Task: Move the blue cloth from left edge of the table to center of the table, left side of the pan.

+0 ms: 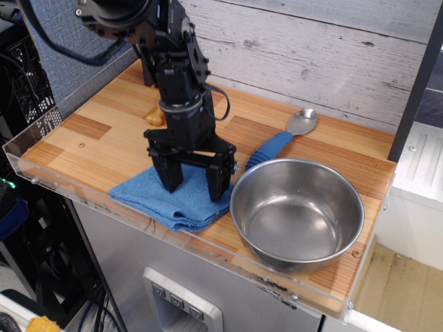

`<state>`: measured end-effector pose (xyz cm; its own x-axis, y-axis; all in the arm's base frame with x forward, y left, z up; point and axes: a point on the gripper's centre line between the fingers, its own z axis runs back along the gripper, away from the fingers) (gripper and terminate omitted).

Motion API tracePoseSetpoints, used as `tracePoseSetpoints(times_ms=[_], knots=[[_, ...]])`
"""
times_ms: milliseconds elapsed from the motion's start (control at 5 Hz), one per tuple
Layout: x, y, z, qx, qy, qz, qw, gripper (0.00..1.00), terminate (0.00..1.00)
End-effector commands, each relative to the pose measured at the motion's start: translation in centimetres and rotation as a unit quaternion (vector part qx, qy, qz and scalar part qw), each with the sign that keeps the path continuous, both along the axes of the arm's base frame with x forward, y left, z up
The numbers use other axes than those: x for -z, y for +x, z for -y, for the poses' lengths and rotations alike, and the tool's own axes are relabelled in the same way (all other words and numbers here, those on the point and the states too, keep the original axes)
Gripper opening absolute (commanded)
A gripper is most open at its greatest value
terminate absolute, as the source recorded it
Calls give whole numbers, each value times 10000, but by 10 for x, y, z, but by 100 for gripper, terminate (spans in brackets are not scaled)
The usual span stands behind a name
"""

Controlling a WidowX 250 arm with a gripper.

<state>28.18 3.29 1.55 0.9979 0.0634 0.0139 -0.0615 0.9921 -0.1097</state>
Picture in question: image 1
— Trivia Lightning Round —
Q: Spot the clear acrylic table guard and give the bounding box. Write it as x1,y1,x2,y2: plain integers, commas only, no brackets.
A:
1,44,378,325

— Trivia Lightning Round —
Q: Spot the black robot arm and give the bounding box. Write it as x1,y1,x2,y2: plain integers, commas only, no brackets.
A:
76,1,236,202

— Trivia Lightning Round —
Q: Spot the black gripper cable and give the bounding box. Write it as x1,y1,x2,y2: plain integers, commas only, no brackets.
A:
17,0,132,66

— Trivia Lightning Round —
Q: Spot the dark grey post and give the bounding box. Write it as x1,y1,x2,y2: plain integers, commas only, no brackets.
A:
388,5,442,163
140,51,157,87

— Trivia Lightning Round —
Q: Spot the black plastic crate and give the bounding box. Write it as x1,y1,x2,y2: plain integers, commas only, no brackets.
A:
3,36,55,124

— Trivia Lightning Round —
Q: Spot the silver cabinet with buttons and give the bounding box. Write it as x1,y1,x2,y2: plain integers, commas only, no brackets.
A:
73,203,323,331

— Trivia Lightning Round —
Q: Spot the spoon with blue handle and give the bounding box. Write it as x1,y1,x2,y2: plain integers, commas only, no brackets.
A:
245,109,318,171

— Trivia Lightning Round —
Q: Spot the dark grey left post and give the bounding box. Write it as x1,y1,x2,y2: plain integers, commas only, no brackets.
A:
140,51,157,87

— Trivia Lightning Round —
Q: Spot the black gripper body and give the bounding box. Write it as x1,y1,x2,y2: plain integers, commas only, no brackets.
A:
144,89,237,175

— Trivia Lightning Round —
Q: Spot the dark grey right post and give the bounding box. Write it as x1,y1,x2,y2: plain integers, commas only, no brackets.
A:
388,5,442,163

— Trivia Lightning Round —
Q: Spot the stainless steel bowl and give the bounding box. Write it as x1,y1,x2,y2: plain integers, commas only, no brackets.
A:
230,158,365,275

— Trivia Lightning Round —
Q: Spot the yellow toy chicken drumstick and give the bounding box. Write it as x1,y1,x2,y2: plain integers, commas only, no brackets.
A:
145,108,164,127

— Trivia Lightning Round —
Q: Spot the yellow object at bottom left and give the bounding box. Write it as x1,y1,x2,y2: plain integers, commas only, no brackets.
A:
25,316,62,332

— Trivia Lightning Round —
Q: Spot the blue cloth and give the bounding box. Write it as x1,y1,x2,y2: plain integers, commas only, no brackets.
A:
109,165,233,232

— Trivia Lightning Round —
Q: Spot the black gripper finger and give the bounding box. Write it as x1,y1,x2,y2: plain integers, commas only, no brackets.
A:
206,165,231,202
152,156,183,192

